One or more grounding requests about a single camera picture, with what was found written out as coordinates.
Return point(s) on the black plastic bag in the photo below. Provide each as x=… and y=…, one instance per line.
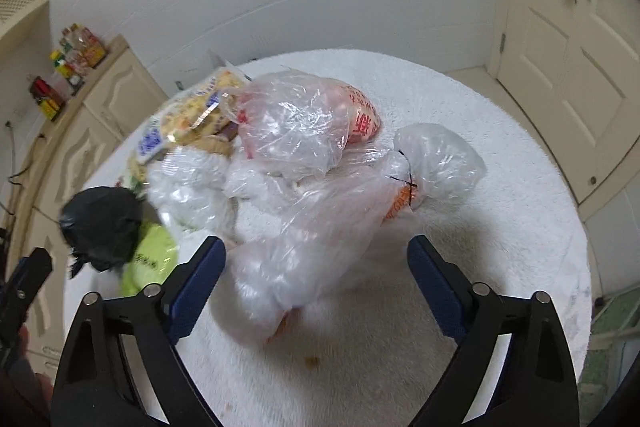
x=102, y=227

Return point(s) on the green patterned framed panel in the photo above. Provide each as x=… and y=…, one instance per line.
x=610, y=332

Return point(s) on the large clear plastic bag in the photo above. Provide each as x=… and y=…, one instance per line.
x=320, y=232

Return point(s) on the row of condiment bottles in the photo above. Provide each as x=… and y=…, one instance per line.
x=80, y=52

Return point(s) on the clear red-printed plastic bag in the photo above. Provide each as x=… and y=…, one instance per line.
x=295, y=122

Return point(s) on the yellow snack packet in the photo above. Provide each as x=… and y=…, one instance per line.
x=195, y=109

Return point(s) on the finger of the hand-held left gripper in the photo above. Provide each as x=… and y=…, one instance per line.
x=31, y=274

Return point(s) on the cream floor cabinet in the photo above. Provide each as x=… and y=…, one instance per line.
x=95, y=132

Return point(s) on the cream panelled door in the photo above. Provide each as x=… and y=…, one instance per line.
x=565, y=57

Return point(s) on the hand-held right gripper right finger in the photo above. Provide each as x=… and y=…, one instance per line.
x=435, y=287

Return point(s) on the yellow-green plastic bag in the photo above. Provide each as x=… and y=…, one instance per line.
x=150, y=257

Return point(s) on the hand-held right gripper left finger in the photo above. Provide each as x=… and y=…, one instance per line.
x=197, y=287

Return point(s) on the crumpled white plastic bag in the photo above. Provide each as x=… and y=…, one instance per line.
x=190, y=192

